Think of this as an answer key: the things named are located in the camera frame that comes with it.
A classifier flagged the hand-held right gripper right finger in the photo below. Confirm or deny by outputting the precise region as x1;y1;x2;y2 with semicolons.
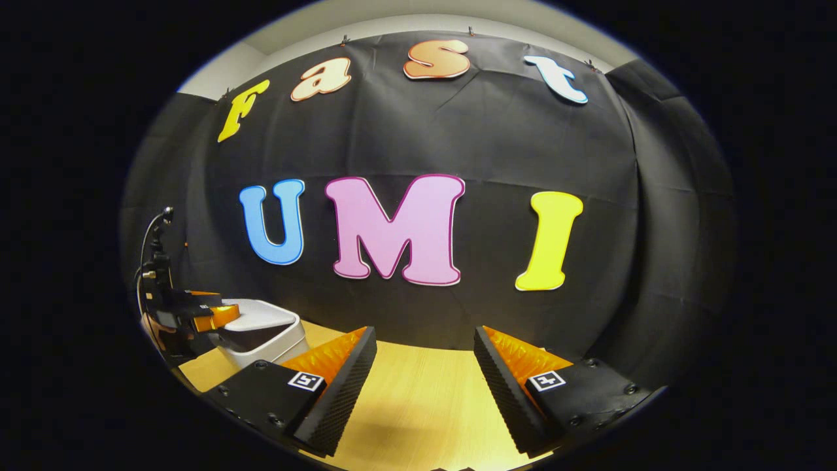
473;326;657;458

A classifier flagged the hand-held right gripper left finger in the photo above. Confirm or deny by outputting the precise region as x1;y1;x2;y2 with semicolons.
199;326;379;458

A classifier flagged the white desktop garbage bin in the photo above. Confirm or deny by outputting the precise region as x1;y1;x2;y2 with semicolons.
214;299;310;371

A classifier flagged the wooden desktop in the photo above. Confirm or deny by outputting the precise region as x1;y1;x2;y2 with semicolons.
178;319;558;471

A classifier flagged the black backdrop cloth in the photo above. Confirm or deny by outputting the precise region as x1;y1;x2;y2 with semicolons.
121;29;740;393

